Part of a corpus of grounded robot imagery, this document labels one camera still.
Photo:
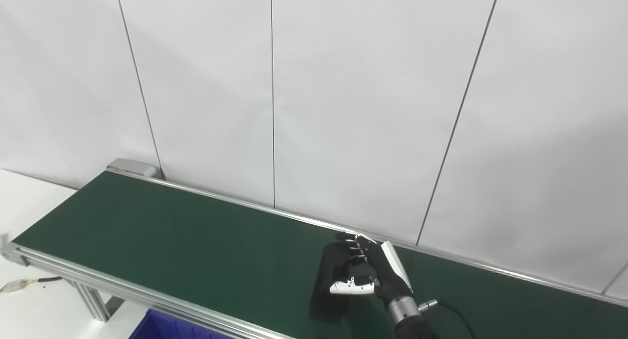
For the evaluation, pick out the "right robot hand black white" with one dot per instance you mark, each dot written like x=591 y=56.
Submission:
x=387 y=275

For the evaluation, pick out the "black cylinder-on-block part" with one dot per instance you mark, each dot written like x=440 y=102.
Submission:
x=331 y=265

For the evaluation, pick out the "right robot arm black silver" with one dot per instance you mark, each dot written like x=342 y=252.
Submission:
x=409 y=319

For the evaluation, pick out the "blue bin with white parts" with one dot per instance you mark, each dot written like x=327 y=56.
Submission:
x=167 y=329

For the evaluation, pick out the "green conveyor belt aluminium frame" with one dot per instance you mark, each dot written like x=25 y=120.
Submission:
x=196 y=241

